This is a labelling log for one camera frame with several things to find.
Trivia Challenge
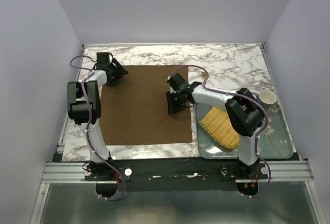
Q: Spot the brown cloth napkin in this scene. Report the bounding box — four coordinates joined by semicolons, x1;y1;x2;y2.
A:
100;65;193;146

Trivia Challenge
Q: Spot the gold fork teal handle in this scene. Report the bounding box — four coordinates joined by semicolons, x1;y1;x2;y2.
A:
202;72;208;79

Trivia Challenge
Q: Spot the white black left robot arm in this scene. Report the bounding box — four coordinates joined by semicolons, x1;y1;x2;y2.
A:
67;52;128;180

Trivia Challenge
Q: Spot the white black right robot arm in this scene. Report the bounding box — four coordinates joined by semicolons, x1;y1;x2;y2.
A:
166;73;268;179

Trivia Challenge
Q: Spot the teal mug white inside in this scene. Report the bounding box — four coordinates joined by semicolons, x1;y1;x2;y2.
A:
258;90;277;105

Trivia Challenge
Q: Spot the yellow bamboo mat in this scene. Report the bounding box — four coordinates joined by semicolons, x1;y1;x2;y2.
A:
199;107;240;149

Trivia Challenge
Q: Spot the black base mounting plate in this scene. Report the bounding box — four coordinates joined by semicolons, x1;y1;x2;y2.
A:
85;157;268;192

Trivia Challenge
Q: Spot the teal floral metal tray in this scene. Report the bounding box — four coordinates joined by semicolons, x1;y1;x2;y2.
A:
194;102;295;159

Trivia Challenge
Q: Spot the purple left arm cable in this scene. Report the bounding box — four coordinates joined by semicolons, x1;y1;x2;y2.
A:
69;55;127;202

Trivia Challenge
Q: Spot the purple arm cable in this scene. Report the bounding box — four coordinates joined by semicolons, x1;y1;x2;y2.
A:
69;55;127;202
169;65;271;199

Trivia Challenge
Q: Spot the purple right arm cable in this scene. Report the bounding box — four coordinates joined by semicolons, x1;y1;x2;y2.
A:
169;65;271;199

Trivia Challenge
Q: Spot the aluminium frame rail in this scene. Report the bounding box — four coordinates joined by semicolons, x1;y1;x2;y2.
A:
41;158;314;184

